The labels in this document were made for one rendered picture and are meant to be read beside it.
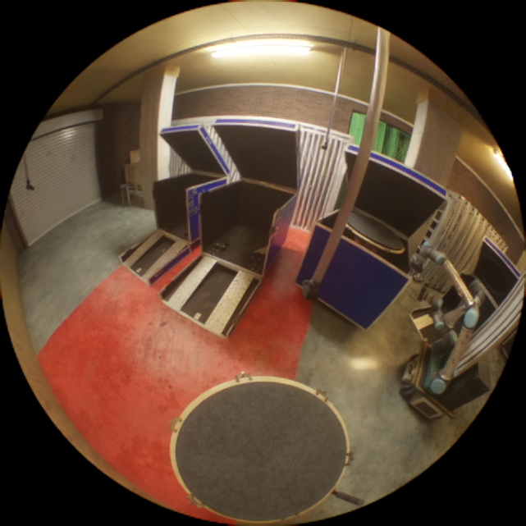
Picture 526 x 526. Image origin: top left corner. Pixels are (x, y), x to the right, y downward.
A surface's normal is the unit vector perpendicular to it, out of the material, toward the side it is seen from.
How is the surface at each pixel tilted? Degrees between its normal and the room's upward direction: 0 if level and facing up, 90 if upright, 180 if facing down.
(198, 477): 0
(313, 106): 90
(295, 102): 90
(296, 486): 0
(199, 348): 0
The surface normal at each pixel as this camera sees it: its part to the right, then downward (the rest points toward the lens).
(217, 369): 0.15, -0.77
